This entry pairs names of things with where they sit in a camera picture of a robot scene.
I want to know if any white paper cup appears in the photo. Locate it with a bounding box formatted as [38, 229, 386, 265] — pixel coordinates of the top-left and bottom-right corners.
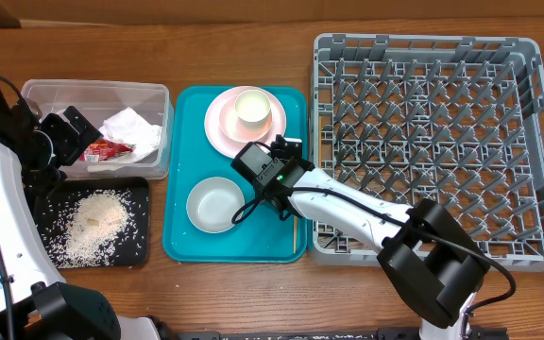
[234, 90, 271, 128]

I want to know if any black tray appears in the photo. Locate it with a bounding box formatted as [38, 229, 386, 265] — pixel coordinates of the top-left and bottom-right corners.
[25, 177, 151, 270]

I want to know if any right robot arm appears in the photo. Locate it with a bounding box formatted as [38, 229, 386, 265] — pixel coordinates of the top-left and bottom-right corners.
[231, 137, 491, 339]

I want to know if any grey dishwasher rack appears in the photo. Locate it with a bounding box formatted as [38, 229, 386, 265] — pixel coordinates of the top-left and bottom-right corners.
[309, 33, 544, 272]

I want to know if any teal serving tray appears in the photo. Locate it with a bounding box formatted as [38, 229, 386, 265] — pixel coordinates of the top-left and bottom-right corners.
[162, 85, 312, 264]

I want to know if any white napkin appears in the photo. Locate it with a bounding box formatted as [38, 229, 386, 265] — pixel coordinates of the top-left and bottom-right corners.
[88, 108, 162, 172]

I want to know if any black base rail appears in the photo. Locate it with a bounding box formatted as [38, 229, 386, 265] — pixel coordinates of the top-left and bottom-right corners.
[158, 320, 509, 340]

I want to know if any pink bowl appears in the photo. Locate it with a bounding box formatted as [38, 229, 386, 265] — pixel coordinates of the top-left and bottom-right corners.
[219, 98, 272, 143]

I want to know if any red snack wrapper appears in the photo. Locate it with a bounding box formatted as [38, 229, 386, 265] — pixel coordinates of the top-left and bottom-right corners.
[79, 139, 134, 162]

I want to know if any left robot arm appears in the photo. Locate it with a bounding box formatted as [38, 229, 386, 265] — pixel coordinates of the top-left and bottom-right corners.
[0, 76, 174, 339]

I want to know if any grey bowl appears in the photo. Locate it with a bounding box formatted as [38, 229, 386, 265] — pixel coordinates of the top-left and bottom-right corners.
[186, 177, 245, 234]

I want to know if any clear plastic bin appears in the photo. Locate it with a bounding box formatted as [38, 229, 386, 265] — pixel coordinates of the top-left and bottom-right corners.
[22, 79, 174, 179]

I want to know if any white rice pile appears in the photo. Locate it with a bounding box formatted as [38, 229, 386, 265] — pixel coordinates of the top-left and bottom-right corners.
[35, 188, 142, 269]

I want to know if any wooden chopstick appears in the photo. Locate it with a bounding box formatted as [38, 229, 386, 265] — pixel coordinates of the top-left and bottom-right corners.
[292, 216, 298, 254]
[317, 116, 324, 168]

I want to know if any pink plate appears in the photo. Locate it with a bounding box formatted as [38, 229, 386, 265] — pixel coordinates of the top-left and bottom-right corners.
[204, 86, 287, 158]

